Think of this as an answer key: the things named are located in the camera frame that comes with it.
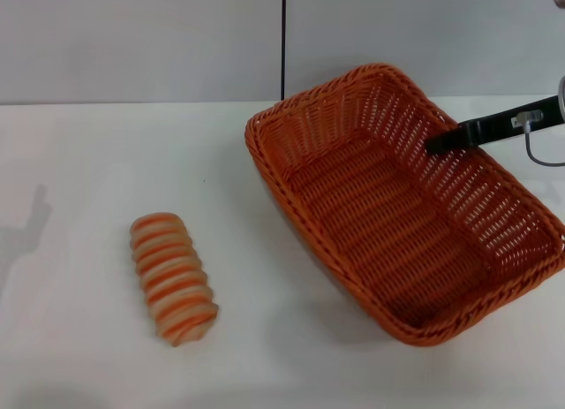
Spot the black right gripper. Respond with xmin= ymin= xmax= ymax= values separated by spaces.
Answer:
xmin=426 ymin=95 xmax=565 ymax=155

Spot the orange woven plastic basket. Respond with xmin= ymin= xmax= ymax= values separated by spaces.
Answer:
xmin=244 ymin=63 xmax=565 ymax=348

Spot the orange striped bread roll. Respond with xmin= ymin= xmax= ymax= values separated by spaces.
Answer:
xmin=129 ymin=211 xmax=220 ymax=348

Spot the black vertical wall strip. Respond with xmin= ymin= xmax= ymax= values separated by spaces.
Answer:
xmin=280 ymin=0 xmax=289 ymax=102

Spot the grey right gripper cable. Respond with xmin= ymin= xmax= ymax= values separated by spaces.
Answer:
xmin=510 ymin=110 xmax=565 ymax=168

